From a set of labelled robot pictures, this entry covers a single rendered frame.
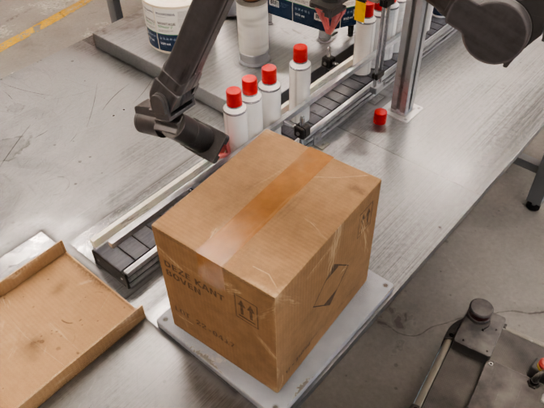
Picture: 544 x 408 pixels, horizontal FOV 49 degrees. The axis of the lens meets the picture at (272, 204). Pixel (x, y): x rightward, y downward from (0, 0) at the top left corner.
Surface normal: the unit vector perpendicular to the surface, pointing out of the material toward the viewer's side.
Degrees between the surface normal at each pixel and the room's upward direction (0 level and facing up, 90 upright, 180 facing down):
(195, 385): 0
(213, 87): 0
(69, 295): 0
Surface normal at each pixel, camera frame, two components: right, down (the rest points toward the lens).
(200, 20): -0.49, 0.58
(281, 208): -0.02, -0.71
